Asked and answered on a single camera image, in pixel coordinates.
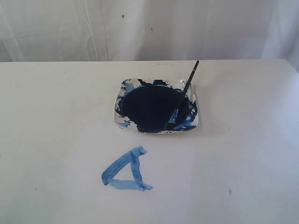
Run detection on black paintbrush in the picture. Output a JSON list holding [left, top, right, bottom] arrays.
[[166, 60, 199, 130]]

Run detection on white plate with blue paint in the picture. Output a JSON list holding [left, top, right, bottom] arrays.
[[114, 78, 187, 133]]

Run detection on white backdrop curtain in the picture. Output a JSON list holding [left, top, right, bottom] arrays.
[[0, 0, 299, 63]]

